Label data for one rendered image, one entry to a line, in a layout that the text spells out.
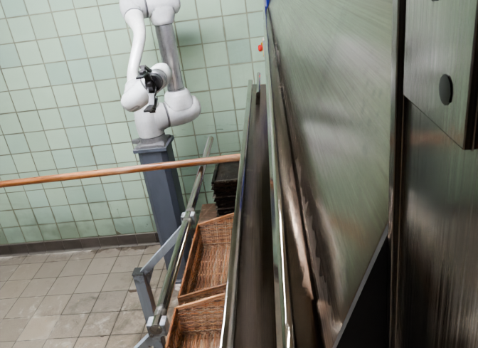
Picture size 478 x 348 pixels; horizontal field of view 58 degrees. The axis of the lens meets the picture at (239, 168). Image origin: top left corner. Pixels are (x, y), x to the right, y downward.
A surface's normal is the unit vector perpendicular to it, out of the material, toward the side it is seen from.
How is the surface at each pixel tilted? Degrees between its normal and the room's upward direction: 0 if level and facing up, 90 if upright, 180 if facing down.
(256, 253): 9
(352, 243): 70
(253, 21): 90
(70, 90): 90
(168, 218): 90
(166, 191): 90
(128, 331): 0
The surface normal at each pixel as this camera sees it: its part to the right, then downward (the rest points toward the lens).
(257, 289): 0.03, -0.90
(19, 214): -0.05, 0.43
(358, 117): -0.98, -0.22
